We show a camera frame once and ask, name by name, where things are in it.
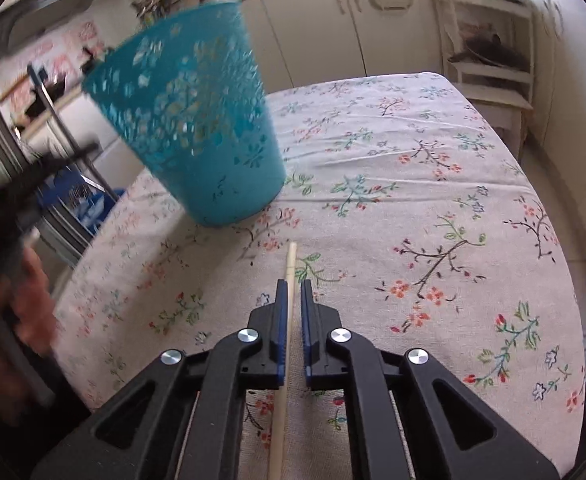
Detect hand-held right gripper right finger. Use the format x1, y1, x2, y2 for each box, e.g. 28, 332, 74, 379
300, 280, 561, 480

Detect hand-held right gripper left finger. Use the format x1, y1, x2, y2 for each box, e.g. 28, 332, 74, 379
30, 280, 290, 480

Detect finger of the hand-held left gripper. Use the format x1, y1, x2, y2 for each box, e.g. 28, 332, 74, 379
20, 142, 102, 192

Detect single wooden chopstick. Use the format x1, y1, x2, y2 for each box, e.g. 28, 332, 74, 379
267, 242, 299, 480

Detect teal perforated plastic basket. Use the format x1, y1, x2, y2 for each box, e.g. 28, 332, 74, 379
80, 0, 288, 229

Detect person's left hand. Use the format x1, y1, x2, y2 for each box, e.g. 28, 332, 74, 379
0, 249, 60, 397

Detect blue patterned bag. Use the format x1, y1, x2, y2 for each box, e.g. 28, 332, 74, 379
38, 170, 124, 237

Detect black wok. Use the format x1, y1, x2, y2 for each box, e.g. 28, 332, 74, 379
24, 77, 70, 117

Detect range hood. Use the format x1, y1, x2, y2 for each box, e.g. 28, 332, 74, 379
0, 0, 124, 57

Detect floral tablecloth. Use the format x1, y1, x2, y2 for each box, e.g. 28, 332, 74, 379
53, 72, 586, 480

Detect white step shelf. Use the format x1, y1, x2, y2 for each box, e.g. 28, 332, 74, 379
433, 0, 537, 147

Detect dark pan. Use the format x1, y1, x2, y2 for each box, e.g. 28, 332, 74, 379
447, 35, 530, 67

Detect metal door frame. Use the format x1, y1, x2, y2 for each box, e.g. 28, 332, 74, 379
0, 50, 94, 267

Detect pink wall stickers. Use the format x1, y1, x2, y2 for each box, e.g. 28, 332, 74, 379
3, 20, 104, 107

